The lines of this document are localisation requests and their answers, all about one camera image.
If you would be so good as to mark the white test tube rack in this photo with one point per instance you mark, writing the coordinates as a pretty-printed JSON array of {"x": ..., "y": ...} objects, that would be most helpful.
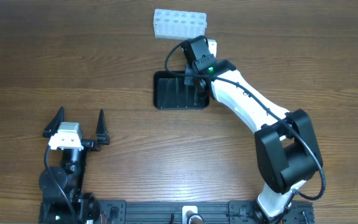
[{"x": 179, "y": 25}]

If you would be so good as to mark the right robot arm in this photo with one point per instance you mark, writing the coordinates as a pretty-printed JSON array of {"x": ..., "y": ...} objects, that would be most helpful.
[{"x": 284, "y": 155}]

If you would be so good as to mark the clear test tube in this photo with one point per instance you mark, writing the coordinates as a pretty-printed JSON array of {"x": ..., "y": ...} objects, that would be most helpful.
[
  {"x": 176, "y": 92},
  {"x": 195, "y": 97}
]

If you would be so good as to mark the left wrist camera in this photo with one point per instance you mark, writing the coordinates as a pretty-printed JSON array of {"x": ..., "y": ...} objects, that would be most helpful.
[{"x": 66, "y": 136}]

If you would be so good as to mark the mounting rail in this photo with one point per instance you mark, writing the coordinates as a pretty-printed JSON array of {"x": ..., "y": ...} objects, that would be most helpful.
[{"x": 160, "y": 213}]

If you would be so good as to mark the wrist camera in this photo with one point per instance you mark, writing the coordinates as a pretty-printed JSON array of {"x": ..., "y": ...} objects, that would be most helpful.
[
  {"x": 66, "y": 136},
  {"x": 212, "y": 48}
]

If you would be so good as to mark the black tray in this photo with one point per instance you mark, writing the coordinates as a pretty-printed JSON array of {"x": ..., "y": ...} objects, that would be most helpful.
[{"x": 160, "y": 102}]

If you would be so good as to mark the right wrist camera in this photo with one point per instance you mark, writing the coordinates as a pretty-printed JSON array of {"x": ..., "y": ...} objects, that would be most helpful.
[{"x": 212, "y": 48}]

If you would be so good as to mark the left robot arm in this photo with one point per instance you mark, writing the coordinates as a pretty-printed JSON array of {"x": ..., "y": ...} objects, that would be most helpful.
[{"x": 70, "y": 183}]

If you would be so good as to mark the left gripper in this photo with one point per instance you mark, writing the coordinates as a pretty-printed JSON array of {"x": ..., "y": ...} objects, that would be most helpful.
[{"x": 90, "y": 145}]

